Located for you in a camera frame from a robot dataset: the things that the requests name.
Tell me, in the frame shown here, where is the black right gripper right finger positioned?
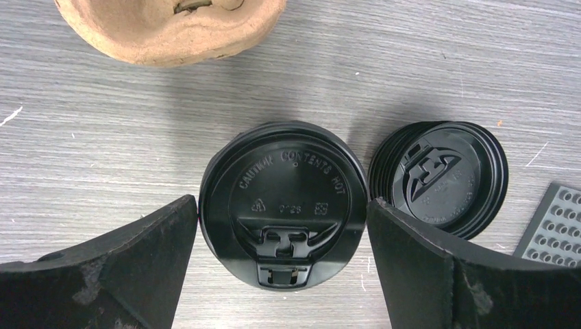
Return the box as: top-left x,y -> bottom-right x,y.
367,198 -> 580,328

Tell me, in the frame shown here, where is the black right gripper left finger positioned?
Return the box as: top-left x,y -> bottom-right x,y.
1,195 -> 197,328

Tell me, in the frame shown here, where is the black coffee lid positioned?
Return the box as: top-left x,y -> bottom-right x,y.
198,121 -> 369,291

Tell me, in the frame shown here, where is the grey lego baseplate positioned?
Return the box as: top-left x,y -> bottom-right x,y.
513,182 -> 580,268

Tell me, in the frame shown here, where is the brown cardboard cup carrier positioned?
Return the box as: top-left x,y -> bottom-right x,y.
55,0 -> 286,67

